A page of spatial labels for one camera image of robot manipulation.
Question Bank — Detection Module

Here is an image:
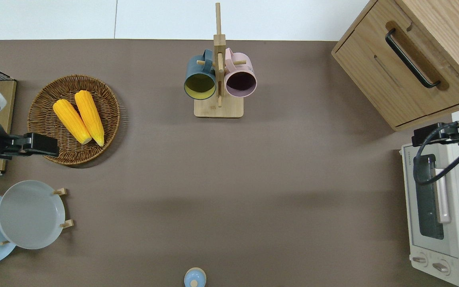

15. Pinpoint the black drawer handle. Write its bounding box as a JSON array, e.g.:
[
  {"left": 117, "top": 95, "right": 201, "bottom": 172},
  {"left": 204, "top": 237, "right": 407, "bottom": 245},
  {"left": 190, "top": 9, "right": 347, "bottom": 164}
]
[{"left": 385, "top": 28, "right": 441, "bottom": 89}]

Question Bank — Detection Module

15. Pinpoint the yellow corn cob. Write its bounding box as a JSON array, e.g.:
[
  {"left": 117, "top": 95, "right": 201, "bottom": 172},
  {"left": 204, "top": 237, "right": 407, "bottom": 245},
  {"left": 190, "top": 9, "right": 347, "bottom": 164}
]
[
  {"left": 74, "top": 90, "right": 106, "bottom": 147},
  {"left": 53, "top": 99, "right": 93, "bottom": 145}
]

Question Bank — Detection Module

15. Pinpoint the brown wicker basket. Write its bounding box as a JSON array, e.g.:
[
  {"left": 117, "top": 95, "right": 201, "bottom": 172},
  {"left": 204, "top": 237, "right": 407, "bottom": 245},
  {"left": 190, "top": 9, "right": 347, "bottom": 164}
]
[{"left": 27, "top": 75, "right": 121, "bottom": 166}]

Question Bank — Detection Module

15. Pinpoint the wooden plate rack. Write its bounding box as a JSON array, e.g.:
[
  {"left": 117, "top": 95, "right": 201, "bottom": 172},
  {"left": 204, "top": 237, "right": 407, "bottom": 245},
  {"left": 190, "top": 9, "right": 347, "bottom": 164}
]
[{"left": 0, "top": 187, "right": 74, "bottom": 246}]

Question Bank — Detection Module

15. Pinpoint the grey plate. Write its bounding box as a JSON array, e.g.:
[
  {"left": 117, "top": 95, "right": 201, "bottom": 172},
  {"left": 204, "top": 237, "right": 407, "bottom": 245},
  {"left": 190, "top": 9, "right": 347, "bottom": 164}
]
[{"left": 0, "top": 180, "right": 66, "bottom": 250}]

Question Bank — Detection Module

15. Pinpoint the light wooden cabinet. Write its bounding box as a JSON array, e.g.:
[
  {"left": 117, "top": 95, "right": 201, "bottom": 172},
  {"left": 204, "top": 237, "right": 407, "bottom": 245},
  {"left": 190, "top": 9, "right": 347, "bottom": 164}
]
[{"left": 331, "top": 0, "right": 459, "bottom": 132}]

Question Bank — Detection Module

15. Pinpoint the dark teal mug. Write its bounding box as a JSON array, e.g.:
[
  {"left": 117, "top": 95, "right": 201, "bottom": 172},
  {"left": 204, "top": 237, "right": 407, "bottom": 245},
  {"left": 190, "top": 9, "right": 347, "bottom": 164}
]
[{"left": 184, "top": 49, "right": 217, "bottom": 100}]

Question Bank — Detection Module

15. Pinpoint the wooden mug tree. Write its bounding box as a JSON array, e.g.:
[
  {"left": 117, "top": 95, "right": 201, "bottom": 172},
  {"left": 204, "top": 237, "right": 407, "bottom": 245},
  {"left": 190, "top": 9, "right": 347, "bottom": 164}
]
[{"left": 194, "top": 2, "right": 247, "bottom": 118}]

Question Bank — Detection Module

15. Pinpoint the pink mug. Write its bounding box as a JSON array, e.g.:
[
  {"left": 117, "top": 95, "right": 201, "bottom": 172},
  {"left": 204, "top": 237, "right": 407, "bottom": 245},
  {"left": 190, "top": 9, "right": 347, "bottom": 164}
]
[{"left": 224, "top": 48, "right": 258, "bottom": 98}]

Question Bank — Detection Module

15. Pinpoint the small blue round lid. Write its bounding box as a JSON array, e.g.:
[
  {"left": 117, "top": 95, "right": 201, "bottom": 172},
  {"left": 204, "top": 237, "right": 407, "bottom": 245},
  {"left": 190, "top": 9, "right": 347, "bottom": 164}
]
[{"left": 184, "top": 267, "right": 207, "bottom": 287}]

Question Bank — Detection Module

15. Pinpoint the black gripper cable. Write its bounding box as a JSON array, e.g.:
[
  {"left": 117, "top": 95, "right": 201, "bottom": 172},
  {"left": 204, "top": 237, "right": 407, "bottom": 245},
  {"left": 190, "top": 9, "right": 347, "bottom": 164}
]
[{"left": 413, "top": 122, "right": 459, "bottom": 186}]

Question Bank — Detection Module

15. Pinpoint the cream oven door handle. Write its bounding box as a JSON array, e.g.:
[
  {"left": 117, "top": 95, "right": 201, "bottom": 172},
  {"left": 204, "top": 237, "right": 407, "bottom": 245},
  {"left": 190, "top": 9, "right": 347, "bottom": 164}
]
[{"left": 434, "top": 167, "right": 452, "bottom": 224}]

